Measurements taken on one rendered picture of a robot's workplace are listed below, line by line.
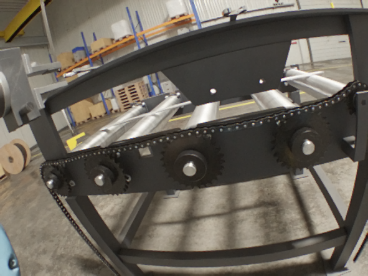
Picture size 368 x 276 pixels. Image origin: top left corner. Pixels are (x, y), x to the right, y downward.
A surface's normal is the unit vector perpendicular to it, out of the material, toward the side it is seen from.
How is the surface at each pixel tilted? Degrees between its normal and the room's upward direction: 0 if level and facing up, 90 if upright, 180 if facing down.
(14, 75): 90
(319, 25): 90
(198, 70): 90
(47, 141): 90
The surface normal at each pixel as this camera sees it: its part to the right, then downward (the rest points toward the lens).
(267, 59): -0.19, 0.40
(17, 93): 0.94, -0.18
